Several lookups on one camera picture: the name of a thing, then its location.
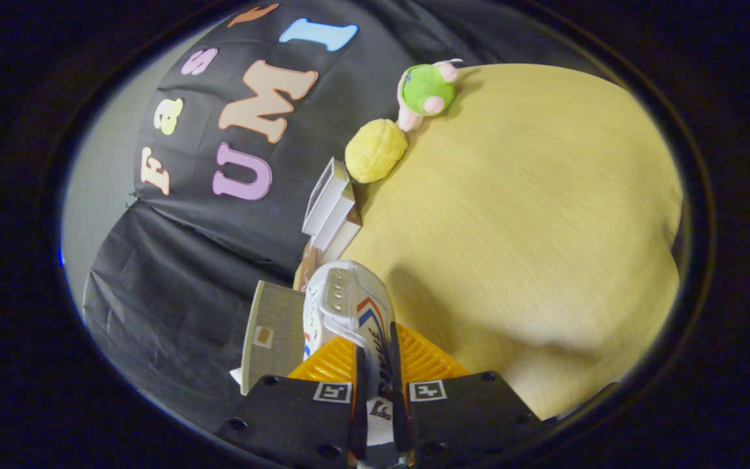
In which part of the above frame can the brown cover book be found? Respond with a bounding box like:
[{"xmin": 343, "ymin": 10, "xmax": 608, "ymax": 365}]
[{"xmin": 293, "ymin": 240, "xmax": 325, "ymax": 291}]

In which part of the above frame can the yellow round plush toy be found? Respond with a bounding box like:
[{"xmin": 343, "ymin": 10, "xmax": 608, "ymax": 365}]
[{"xmin": 344, "ymin": 118, "xmax": 410, "ymax": 184}]

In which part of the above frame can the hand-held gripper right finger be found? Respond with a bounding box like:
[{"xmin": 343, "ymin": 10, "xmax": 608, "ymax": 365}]
[{"xmin": 387, "ymin": 322, "xmax": 546, "ymax": 468}]

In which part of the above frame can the black backdrop cloth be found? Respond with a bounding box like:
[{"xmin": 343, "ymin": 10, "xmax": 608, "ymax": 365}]
[{"xmin": 81, "ymin": 0, "xmax": 584, "ymax": 432}]

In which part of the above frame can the pale pink cover book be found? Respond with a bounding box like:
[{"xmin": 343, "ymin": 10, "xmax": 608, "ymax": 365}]
[{"xmin": 326, "ymin": 207, "xmax": 363, "ymax": 263}]

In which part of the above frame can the white sneaker shoe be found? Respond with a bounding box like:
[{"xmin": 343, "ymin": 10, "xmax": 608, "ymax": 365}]
[{"xmin": 301, "ymin": 260, "xmax": 397, "ymax": 448}]

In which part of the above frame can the pink and green plush toy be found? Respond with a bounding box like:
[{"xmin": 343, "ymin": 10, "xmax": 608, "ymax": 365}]
[{"xmin": 396, "ymin": 58, "xmax": 464, "ymax": 133}]

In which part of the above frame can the white thick book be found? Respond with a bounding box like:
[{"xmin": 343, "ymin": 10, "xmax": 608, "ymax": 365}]
[{"xmin": 312, "ymin": 182, "xmax": 357, "ymax": 253}]

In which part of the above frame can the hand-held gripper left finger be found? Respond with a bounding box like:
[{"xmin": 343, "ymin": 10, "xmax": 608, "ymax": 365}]
[{"xmin": 215, "ymin": 335, "xmax": 370, "ymax": 469}]

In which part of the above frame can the beige fabric storage box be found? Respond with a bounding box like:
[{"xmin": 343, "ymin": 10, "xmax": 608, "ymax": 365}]
[{"xmin": 240, "ymin": 279, "xmax": 308, "ymax": 397}]

